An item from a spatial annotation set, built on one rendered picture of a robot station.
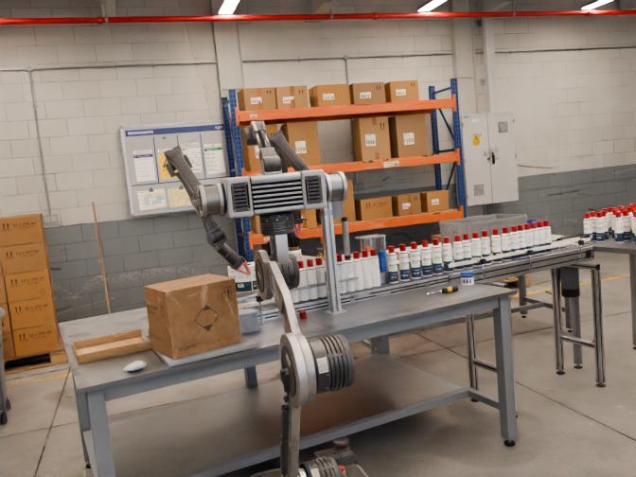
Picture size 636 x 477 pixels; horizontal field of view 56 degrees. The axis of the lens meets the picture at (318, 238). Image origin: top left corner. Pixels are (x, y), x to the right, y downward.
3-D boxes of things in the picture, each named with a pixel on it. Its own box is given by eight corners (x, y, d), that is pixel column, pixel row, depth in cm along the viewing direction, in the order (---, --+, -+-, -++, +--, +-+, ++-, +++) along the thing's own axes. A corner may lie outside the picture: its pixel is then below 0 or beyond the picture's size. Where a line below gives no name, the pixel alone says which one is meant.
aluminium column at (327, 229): (337, 309, 297) (325, 175, 290) (342, 311, 293) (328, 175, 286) (329, 311, 296) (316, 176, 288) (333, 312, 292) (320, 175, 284)
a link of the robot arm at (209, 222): (164, 163, 271) (185, 152, 273) (164, 165, 276) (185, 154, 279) (209, 246, 277) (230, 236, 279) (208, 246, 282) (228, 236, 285)
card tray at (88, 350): (141, 337, 281) (140, 328, 280) (152, 348, 257) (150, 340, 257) (73, 350, 268) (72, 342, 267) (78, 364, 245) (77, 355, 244)
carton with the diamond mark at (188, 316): (216, 332, 267) (209, 273, 264) (242, 342, 248) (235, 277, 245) (151, 349, 250) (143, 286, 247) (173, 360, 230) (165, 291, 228)
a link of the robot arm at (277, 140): (259, 132, 274) (277, 121, 277) (264, 150, 286) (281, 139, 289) (316, 199, 257) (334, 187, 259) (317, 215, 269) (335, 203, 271)
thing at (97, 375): (379, 268, 422) (379, 265, 422) (517, 293, 304) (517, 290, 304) (59, 326, 331) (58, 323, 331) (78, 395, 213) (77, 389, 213)
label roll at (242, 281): (257, 284, 364) (255, 260, 363) (269, 288, 346) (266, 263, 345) (225, 290, 356) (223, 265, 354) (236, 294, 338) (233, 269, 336)
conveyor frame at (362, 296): (437, 280, 346) (436, 273, 346) (450, 283, 336) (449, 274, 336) (149, 339, 275) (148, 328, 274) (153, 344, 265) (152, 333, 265)
